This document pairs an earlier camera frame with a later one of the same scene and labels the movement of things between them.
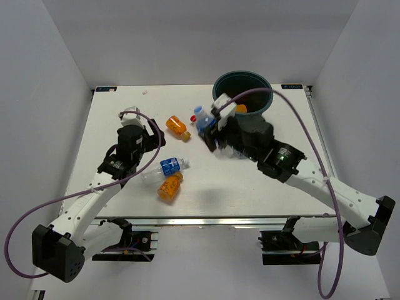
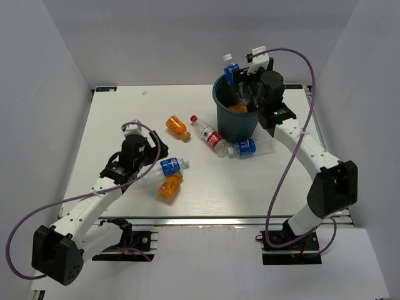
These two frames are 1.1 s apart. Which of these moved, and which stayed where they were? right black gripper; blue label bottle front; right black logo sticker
Moved: blue label bottle front; right black gripper
Stayed: right black logo sticker
